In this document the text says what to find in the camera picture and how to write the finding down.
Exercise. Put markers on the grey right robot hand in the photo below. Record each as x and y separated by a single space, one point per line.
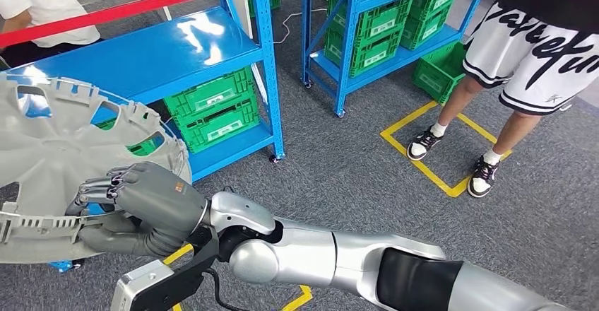
159 201

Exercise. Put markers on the grey plastic wheel hubcap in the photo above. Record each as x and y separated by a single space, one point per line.
47 159

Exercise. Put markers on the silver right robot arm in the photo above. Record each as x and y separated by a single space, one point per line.
299 257

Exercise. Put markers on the blue metal shelf rack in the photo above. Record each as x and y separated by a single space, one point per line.
347 65
154 51

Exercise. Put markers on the yellow floor tape square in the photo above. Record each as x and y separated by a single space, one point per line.
423 170
299 299

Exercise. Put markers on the person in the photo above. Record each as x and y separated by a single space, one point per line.
47 0
538 51

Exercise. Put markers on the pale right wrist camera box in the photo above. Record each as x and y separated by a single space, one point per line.
140 288

